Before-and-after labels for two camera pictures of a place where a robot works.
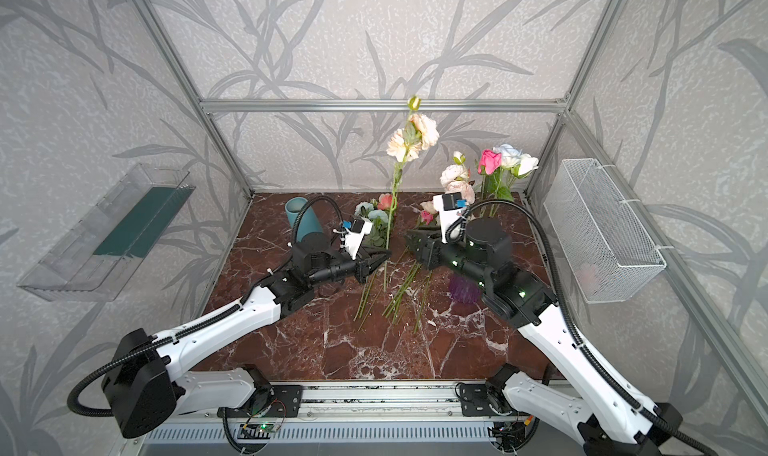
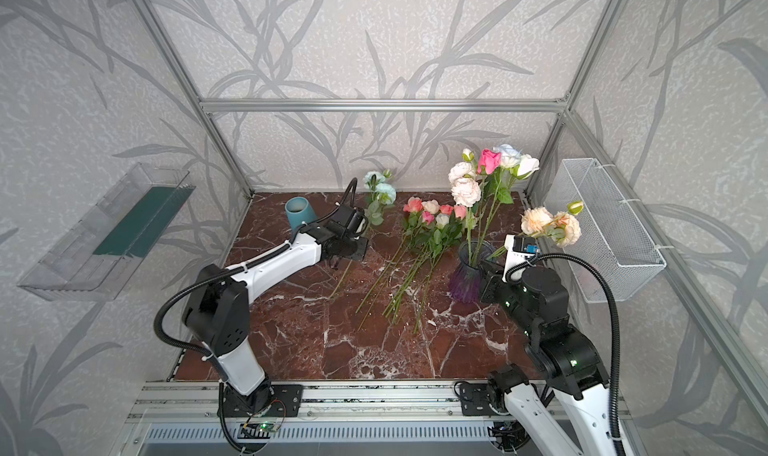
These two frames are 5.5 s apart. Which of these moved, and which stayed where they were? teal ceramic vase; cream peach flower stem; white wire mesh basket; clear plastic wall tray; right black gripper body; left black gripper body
Moved: cream peach flower stem; left black gripper body; right black gripper body
Stayed: white wire mesh basket; clear plastic wall tray; teal ceramic vase
